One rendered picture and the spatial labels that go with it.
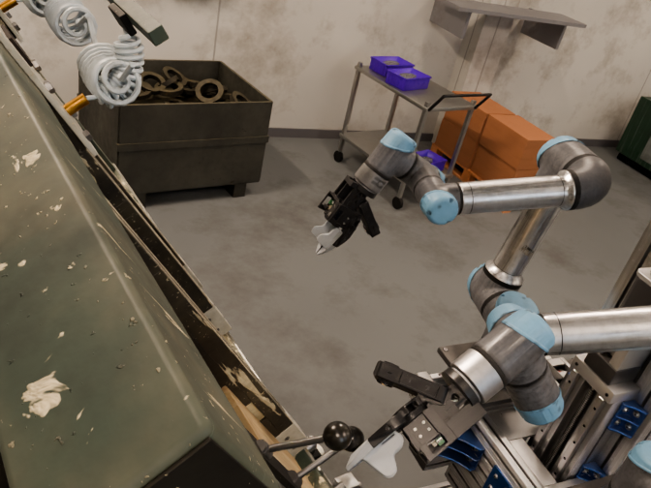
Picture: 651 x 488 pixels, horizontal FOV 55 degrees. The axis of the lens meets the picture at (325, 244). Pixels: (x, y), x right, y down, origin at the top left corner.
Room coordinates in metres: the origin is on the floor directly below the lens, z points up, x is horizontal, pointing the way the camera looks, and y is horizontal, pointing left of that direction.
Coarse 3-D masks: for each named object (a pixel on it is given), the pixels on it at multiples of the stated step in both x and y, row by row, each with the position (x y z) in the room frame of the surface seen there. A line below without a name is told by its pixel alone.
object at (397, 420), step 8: (408, 408) 0.68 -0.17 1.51; (400, 416) 0.66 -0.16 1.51; (384, 424) 0.65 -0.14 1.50; (392, 424) 0.65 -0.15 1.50; (400, 424) 0.65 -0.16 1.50; (376, 432) 0.64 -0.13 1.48; (384, 432) 0.64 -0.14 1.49; (392, 432) 0.65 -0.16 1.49; (368, 440) 0.64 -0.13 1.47; (376, 440) 0.64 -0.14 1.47
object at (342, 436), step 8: (328, 424) 0.58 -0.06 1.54; (336, 424) 0.58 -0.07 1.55; (344, 424) 0.58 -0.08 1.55; (328, 432) 0.57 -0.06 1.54; (336, 432) 0.57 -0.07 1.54; (344, 432) 0.57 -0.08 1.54; (296, 440) 0.58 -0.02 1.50; (304, 440) 0.57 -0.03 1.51; (312, 440) 0.57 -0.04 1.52; (320, 440) 0.57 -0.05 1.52; (328, 440) 0.56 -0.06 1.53; (336, 440) 0.56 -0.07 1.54; (344, 440) 0.57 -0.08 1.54; (264, 448) 0.56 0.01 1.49; (272, 448) 0.57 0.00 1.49; (280, 448) 0.57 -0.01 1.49; (288, 448) 0.57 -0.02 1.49; (336, 448) 0.56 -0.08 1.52; (344, 448) 0.56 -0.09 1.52
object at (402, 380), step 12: (384, 372) 0.73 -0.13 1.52; (396, 372) 0.73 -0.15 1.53; (408, 372) 0.73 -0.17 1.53; (384, 384) 0.72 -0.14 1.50; (396, 384) 0.71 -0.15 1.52; (408, 384) 0.71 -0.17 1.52; (420, 384) 0.71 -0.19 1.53; (432, 384) 0.71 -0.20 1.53; (432, 396) 0.70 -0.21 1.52; (444, 396) 0.70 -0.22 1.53
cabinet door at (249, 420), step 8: (224, 392) 0.90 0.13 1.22; (232, 400) 0.88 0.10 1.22; (240, 408) 0.88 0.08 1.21; (240, 416) 0.85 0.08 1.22; (248, 416) 0.89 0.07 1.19; (248, 424) 0.83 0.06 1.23; (256, 424) 0.91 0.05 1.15; (256, 432) 0.83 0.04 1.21; (264, 432) 0.93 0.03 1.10; (264, 440) 0.88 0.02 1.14; (272, 440) 0.95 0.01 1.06; (280, 456) 0.91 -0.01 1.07; (288, 456) 0.99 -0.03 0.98; (288, 464) 0.92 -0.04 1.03; (296, 464) 1.02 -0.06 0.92; (296, 472) 0.96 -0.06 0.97; (304, 480) 0.96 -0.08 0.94
